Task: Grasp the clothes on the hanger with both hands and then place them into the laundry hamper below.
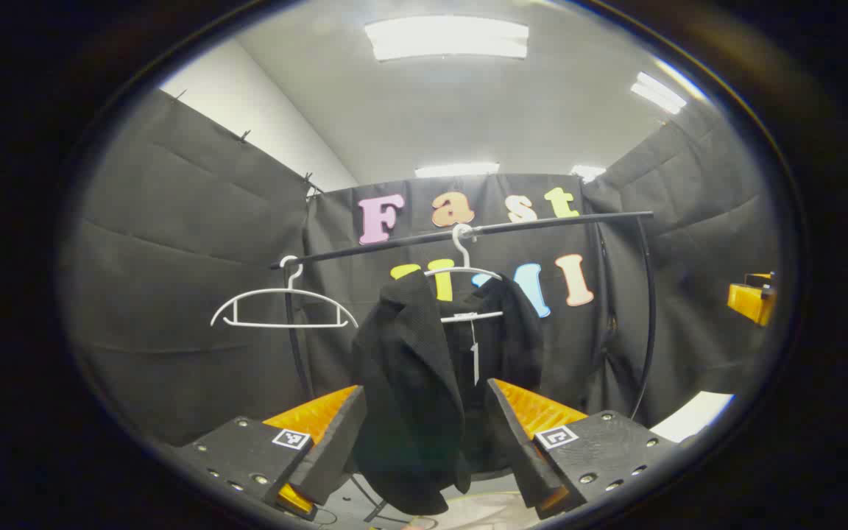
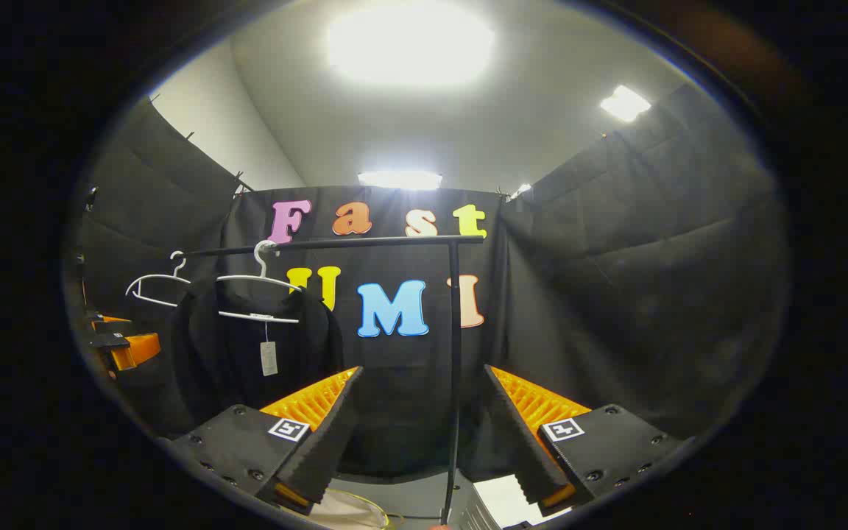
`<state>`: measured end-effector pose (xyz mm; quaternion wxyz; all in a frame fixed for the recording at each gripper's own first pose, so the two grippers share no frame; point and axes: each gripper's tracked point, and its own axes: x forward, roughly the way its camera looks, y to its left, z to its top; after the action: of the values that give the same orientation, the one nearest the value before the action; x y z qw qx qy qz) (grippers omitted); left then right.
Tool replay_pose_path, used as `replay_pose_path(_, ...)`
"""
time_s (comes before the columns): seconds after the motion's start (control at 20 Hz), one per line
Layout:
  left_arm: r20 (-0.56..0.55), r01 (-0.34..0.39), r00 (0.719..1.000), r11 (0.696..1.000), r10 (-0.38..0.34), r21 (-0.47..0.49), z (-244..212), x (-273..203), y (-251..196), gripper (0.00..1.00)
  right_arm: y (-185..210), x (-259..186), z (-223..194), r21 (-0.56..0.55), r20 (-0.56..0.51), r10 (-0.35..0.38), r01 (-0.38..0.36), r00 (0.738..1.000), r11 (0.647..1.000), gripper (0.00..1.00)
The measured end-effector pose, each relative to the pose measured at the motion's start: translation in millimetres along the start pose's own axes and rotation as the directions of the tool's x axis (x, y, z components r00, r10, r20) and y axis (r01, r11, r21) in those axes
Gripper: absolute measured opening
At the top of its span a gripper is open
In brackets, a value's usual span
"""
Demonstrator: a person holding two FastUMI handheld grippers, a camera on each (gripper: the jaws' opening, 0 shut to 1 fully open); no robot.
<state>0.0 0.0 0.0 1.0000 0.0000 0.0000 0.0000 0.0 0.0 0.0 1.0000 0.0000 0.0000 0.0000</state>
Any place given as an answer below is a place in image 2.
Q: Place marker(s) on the white clothes hanger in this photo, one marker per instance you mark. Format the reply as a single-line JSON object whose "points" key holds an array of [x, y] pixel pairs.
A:
{"points": [[146, 279], [262, 265]]}

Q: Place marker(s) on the black backdrop cloth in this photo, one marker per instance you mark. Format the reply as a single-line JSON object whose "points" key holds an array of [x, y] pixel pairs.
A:
{"points": [[615, 294]]}

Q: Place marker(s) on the ceiling light panel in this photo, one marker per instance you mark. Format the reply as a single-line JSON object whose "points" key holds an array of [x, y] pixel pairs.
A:
{"points": [[409, 44], [400, 180], [624, 103], [522, 191]]}

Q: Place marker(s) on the black garment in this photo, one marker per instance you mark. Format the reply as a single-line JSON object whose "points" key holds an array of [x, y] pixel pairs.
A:
{"points": [[232, 368]]}

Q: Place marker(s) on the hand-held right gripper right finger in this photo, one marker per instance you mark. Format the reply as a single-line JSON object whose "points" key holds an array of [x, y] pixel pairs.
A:
{"points": [[520, 442]]}

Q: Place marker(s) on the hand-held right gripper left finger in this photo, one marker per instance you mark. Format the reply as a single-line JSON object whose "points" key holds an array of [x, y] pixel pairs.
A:
{"points": [[328, 442]]}

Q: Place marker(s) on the white laundry hamper yellow rim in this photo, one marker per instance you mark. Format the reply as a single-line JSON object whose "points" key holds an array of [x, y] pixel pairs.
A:
{"points": [[343, 511]]}

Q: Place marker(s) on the black clothes rack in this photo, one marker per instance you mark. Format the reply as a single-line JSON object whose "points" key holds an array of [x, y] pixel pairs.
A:
{"points": [[455, 331]]}

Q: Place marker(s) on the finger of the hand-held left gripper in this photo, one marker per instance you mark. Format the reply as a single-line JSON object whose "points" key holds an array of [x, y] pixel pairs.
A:
{"points": [[121, 344], [111, 324]]}

